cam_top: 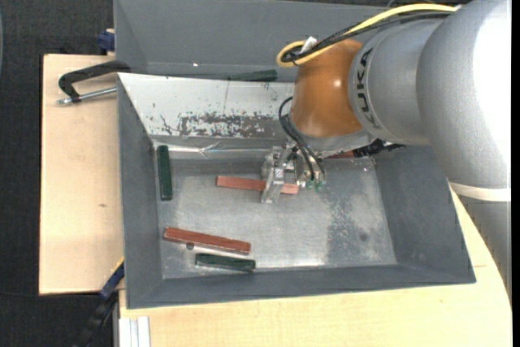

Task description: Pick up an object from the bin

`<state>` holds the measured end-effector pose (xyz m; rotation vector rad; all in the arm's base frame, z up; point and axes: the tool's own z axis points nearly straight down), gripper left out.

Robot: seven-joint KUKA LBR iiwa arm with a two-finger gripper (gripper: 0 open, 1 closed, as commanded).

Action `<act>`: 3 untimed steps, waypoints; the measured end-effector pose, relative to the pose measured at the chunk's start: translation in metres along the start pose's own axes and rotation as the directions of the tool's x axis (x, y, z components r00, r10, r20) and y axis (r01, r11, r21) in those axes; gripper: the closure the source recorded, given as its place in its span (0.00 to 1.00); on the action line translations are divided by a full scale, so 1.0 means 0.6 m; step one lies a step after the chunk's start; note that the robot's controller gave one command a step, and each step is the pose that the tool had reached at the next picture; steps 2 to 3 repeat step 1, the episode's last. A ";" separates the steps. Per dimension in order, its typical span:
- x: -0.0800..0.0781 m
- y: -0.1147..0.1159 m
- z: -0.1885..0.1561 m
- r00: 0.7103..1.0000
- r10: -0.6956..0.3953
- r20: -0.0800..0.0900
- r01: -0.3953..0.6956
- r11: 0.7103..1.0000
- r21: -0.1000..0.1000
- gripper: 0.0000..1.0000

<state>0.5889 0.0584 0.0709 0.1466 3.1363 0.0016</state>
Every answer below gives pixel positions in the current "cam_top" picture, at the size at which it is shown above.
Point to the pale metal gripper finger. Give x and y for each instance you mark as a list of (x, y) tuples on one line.
[(269, 164), (272, 194)]

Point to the red-brown block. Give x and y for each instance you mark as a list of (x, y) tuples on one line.
[(239, 183), (207, 240)]

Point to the grey metal bin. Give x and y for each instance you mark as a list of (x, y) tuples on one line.
[(284, 223)]

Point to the dark green flat block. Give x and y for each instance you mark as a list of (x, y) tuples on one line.
[(164, 174), (225, 263)]

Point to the pale wood flat board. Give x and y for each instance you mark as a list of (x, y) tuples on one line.
[(79, 183)]

